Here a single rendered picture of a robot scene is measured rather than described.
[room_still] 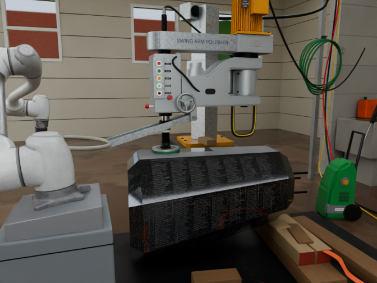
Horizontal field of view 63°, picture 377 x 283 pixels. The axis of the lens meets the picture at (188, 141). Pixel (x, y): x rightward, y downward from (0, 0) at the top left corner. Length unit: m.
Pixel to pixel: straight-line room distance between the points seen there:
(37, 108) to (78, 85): 6.02
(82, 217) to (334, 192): 2.65
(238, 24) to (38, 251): 2.02
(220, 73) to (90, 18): 6.25
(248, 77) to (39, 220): 1.83
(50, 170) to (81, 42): 7.11
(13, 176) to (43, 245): 0.27
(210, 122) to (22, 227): 2.20
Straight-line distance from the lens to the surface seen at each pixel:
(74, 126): 8.26
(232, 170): 2.22
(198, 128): 3.07
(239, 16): 2.52
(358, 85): 5.15
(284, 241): 2.46
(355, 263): 2.58
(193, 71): 2.99
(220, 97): 2.38
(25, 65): 1.71
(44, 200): 1.31
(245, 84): 2.48
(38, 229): 1.22
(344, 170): 3.36
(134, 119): 8.32
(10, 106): 2.19
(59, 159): 1.26
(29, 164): 1.26
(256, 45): 2.50
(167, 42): 2.26
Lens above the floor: 1.32
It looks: 10 degrees down
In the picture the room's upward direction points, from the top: straight up
